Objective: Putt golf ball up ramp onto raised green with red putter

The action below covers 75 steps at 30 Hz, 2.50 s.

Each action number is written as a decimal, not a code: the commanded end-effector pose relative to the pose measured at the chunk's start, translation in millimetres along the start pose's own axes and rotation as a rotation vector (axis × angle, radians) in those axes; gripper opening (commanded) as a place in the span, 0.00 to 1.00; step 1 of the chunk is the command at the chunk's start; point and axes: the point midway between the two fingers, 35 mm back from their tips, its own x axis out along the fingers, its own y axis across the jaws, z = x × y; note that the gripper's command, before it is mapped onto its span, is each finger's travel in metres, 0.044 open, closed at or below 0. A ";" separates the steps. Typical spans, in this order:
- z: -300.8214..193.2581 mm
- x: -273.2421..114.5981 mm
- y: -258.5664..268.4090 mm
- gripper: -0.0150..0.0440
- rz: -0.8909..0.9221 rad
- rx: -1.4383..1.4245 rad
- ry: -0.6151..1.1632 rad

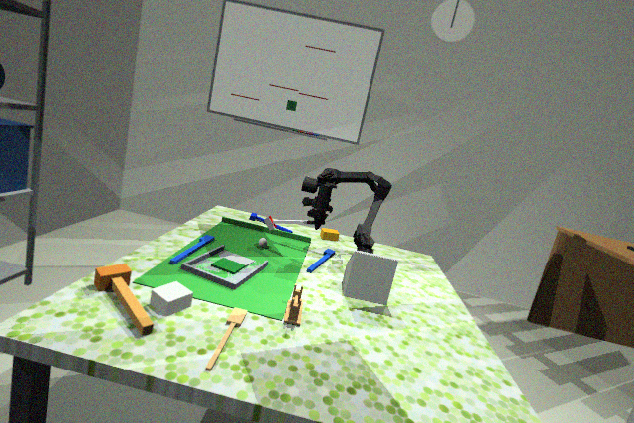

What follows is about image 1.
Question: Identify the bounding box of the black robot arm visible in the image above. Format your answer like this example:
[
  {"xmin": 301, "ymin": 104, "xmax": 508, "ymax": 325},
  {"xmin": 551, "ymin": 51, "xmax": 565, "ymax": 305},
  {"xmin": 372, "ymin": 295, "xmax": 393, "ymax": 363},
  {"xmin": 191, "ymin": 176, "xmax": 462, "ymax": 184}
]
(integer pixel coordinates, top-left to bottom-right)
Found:
[{"xmin": 301, "ymin": 168, "xmax": 391, "ymax": 254}]

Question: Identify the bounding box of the orange toy mallet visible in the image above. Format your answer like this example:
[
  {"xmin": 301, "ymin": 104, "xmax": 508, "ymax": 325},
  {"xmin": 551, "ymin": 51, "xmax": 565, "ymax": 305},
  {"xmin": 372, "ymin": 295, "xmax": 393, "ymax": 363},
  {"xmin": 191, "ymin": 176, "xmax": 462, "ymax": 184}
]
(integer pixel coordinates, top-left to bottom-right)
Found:
[{"xmin": 94, "ymin": 264, "xmax": 155, "ymax": 335}]

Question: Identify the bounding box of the yellow box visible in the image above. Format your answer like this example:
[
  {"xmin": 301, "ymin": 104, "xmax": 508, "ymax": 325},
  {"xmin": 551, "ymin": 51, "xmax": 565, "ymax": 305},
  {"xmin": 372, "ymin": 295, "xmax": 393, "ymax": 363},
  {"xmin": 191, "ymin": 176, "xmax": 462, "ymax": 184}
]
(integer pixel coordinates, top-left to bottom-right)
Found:
[{"xmin": 320, "ymin": 228, "xmax": 340, "ymax": 242}]

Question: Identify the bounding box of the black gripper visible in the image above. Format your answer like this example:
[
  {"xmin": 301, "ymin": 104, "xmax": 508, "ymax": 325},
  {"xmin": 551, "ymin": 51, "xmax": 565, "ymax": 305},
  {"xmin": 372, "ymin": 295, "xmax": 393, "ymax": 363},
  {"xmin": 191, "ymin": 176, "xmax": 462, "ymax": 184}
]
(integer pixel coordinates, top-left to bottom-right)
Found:
[{"xmin": 307, "ymin": 195, "xmax": 333, "ymax": 230}]

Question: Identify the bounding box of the green flat mat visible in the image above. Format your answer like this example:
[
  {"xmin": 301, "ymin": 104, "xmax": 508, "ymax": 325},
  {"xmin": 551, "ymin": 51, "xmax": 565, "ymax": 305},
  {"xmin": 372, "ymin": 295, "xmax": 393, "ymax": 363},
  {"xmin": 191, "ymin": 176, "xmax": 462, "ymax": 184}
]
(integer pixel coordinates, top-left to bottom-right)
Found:
[{"xmin": 133, "ymin": 222, "xmax": 310, "ymax": 321}]

